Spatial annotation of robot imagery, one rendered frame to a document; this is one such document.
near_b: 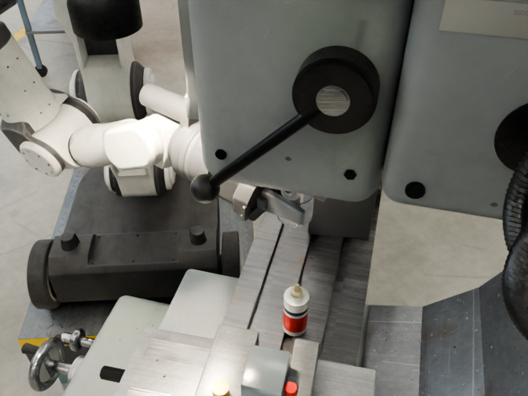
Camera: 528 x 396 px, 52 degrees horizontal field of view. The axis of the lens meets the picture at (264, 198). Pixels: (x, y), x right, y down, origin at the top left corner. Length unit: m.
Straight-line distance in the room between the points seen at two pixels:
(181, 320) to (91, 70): 0.60
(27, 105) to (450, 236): 1.95
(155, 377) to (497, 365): 0.49
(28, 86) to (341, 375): 0.65
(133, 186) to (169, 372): 0.88
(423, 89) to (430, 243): 2.03
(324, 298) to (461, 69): 0.61
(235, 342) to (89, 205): 1.06
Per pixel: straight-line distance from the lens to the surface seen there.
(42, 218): 2.66
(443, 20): 0.42
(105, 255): 1.55
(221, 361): 0.76
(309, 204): 0.68
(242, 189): 0.66
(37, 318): 1.72
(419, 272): 2.32
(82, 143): 0.92
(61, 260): 1.56
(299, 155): 0.52
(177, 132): 0.75
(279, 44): 0.47
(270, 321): 0.93
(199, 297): 1.07
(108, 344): 1.19
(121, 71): 1.29
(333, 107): 0.44
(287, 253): 1.03
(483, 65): 0.44
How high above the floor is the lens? 1.68
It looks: 41 degrees down
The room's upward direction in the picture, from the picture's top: straight up
